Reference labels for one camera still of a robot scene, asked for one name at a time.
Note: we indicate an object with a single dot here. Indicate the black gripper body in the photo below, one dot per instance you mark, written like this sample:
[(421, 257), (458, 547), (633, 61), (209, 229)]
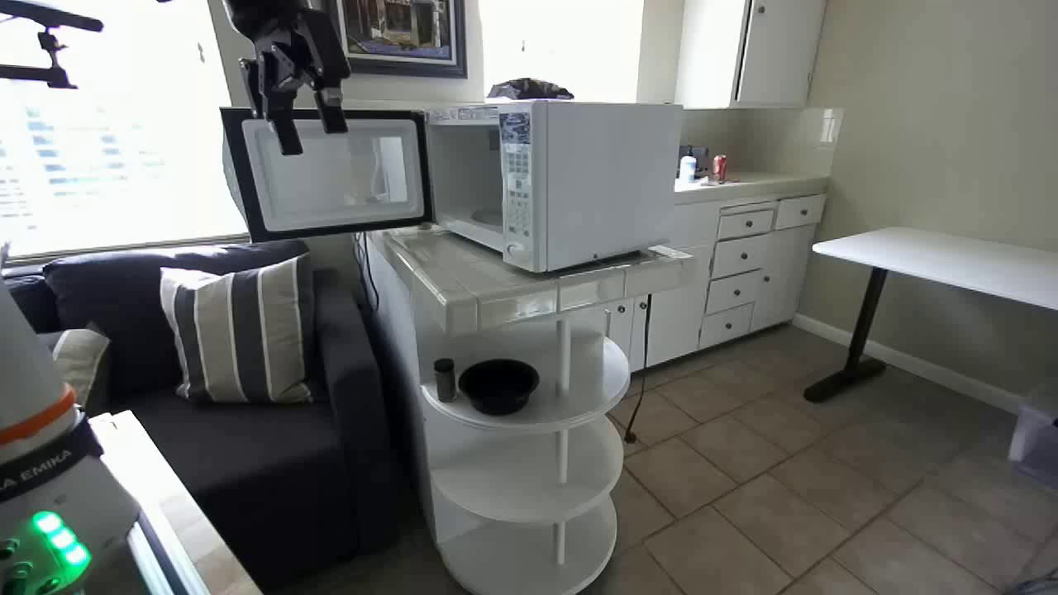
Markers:
[(288, 44)]

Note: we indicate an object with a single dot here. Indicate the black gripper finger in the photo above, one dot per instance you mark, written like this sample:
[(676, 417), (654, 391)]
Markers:
[(288, 127), (331, 107)]

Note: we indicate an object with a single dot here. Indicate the white microwave door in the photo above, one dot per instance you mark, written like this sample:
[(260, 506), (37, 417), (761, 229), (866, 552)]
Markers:
[(318, 175)]

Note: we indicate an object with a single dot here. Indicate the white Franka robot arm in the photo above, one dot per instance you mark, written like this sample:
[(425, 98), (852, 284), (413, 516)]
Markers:
[(27, 373)]

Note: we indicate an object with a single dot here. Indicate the white microwave oven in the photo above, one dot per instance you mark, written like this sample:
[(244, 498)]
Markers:
[(596, 186)]

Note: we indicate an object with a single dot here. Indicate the large dark framed picture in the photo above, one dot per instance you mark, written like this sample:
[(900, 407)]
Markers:
[(400, 33)]

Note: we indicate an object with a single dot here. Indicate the window with blinds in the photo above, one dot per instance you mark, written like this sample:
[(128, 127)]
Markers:
[(111, 143)]

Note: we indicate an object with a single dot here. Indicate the dark cloth bundle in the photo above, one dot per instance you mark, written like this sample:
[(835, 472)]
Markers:
[(531, 89)]

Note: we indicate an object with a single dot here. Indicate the striped navy cream pillow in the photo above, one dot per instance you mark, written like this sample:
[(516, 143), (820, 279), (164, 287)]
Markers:
[(237, 330)]

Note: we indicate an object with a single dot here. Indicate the small black cup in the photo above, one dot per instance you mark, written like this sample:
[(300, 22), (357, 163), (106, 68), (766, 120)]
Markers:
[(445, 381)]

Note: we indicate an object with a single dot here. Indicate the plain cream pillow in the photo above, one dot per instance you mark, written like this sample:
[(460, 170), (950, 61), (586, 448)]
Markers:
[(81, 365)]

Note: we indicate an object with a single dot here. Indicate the black bowl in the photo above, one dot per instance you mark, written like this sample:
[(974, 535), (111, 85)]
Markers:
[(497, 383)]

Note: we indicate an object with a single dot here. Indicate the dark navy sofa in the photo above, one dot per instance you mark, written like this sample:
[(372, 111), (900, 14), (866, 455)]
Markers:
[(274, 464)]

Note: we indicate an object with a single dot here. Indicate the small white blue bottle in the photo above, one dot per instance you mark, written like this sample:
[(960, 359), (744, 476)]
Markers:
[(689, 170)]

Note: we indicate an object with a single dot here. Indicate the red can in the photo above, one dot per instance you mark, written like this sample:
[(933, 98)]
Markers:
[(717, 170)]

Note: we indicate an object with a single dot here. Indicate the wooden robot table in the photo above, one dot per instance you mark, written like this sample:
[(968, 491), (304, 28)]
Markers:
[(177, 506)]

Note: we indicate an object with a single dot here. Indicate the tiled counter with round shelves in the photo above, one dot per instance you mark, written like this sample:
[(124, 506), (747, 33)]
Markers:
[(531, 483)]

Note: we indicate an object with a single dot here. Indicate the white upper cabinet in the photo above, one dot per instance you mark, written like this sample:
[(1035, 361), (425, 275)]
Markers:
[(772, 49)]

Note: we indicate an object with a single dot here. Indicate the white kitchen cabinet with drawers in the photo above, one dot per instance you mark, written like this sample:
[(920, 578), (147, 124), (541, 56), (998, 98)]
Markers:
[(747, 257)]

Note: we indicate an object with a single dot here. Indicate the white desk with black leg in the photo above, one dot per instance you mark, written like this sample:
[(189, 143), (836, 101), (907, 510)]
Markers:
[(946, 257)]

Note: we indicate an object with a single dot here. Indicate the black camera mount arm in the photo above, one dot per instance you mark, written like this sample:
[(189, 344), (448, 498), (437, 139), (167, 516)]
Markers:
[(43, 16)]

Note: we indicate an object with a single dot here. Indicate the white wall outlet plate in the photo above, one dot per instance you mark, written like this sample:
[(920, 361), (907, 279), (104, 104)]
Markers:
[(827, 127)]

